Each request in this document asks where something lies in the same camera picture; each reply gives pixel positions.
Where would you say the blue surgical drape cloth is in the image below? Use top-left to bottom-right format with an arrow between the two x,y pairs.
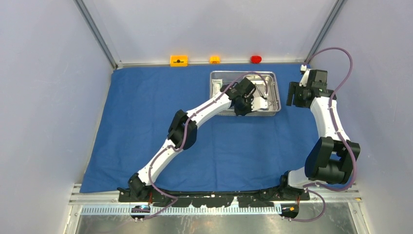
80,64 -> 319,193

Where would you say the aluminium frame rail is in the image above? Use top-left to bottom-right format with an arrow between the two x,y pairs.
69,184 -> 363,205

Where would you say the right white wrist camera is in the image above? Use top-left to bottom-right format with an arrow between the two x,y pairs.
299,64 -> 309,87

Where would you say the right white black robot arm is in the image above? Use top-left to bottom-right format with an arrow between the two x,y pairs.
278,65 -> 360,200

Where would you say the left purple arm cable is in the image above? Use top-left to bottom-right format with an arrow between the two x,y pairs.
142,71 -> 269,221

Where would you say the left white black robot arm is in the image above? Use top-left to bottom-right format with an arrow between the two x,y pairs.
127,77 -> 256,202

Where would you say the metal mesh instrument basket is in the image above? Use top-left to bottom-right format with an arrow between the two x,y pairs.
210,71 -> 282,117

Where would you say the small yellow plastic block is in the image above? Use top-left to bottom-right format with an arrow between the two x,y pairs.
209,56 -> 221,64

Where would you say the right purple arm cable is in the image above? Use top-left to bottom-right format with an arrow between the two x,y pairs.
282,47 -> 358,223

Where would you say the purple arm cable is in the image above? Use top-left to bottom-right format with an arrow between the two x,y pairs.
142,71 -> 269,221
282,47 -> 358,223

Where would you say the white sterile packet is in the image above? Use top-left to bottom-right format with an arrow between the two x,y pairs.
211,79 -> 223,96

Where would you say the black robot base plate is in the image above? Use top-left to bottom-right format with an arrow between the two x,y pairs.
117,186 -> 310,208

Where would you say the stainless steel inner tray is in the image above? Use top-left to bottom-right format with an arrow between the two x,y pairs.
247,72 -> 281,116

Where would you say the red plastic object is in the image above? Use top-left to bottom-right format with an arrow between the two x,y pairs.
250,55 -> 262,64

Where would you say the large yellow plastic block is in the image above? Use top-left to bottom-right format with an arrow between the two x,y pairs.
169,55 -> 188,67

